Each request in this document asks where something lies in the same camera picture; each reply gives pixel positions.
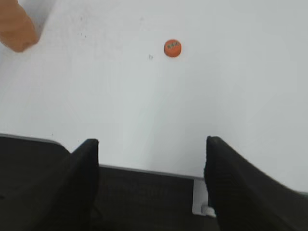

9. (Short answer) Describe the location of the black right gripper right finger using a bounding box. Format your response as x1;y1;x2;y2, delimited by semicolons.
204;136;297;231

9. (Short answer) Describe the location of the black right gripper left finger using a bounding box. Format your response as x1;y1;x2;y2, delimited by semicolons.
26;139;99;231

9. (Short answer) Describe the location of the orange bottle cap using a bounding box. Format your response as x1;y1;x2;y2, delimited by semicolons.
164;39;182;58

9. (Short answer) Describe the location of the orange soda plastic bottle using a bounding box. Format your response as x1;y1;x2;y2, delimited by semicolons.
0;0;39;52

